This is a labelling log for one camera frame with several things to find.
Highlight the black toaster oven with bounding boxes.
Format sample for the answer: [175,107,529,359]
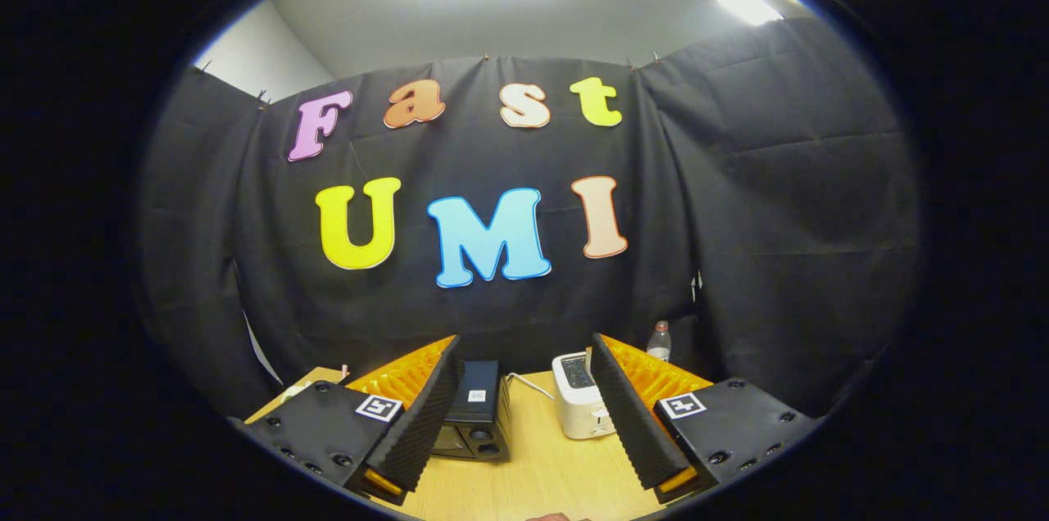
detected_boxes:
[432,360,513,462]

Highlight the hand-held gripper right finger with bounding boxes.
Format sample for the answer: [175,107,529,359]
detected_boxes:
[588,331,822,505]

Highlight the small ceiling light panel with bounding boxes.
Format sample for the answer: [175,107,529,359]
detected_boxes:
[715,0,785,26]

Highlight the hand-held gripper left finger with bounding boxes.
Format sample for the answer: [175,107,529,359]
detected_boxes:
[238,333,465,505]

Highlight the clear plastic water bottle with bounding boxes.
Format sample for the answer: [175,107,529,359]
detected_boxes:
[647,320,673,364]

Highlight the white power cable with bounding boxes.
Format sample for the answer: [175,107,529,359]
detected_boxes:
[502,372,556,401]

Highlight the white pop-up toaster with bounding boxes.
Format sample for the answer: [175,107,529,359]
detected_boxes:
[552,351,617,441]

